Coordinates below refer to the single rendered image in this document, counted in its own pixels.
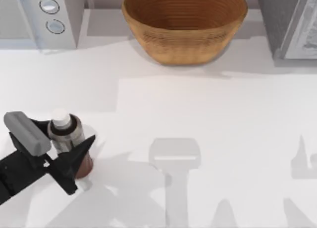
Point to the pale grey rounded box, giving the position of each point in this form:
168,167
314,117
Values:
27,132

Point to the grey cabinet door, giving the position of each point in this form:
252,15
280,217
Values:
301,32

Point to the brown bottle with white cap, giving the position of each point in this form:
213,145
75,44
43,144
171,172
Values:
67,131

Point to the large microwave knob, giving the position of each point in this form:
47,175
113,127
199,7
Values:
49,6

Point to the pale microwave oven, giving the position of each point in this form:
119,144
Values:
71,20

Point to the small microwave knob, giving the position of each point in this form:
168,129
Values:
55,26

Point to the brown woven basket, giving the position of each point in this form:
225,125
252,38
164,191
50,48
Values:
183,37

